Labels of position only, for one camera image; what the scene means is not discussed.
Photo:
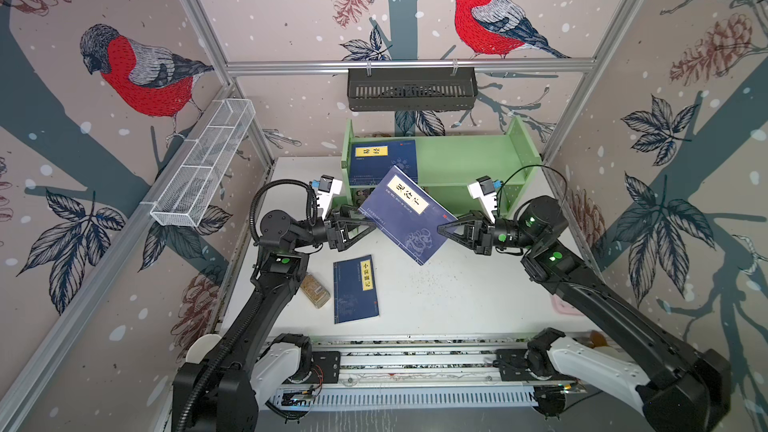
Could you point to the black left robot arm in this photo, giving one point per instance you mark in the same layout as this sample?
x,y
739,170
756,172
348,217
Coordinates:
x,y
238,373

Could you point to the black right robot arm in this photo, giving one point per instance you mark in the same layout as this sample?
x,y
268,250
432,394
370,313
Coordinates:
x,y
668,382

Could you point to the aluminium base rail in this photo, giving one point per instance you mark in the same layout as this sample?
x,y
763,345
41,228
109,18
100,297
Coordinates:
x,y
422,372

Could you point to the white cup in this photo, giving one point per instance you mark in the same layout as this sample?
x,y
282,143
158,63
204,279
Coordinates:
x,y
197,352

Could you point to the black hanging basket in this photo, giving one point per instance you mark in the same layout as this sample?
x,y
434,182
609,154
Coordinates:
x,y
411,89

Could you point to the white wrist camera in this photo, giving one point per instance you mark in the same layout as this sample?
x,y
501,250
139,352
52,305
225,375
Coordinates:
x,y
326,188
485,190

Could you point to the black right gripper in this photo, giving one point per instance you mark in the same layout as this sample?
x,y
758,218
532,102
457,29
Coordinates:
x,y
482,235

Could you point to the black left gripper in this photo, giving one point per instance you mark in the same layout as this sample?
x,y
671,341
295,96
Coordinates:
x,y
336,237

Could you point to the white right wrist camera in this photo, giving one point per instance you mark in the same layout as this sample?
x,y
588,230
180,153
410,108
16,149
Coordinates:
x,y
485,190

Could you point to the pink phone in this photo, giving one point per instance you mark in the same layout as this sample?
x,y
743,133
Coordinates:
x,y
563,308

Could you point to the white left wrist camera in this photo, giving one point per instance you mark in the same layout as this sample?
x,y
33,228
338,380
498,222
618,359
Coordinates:
x,y
326,188

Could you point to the green wooden shelf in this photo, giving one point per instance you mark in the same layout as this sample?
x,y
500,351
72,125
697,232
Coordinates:
x,y
448,164

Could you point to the colourful illustrated large book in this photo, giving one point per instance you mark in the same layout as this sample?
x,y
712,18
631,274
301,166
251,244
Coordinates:
x,y
360,195

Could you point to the white wire mesh basket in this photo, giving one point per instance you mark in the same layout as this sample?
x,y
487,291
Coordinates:
x,y
193,185

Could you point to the blue book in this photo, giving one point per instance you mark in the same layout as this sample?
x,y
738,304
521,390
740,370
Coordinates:
x,y
407,215
355,296
371,161

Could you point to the spice jar brown contents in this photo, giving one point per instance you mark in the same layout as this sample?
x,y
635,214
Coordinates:
x,y
315,291

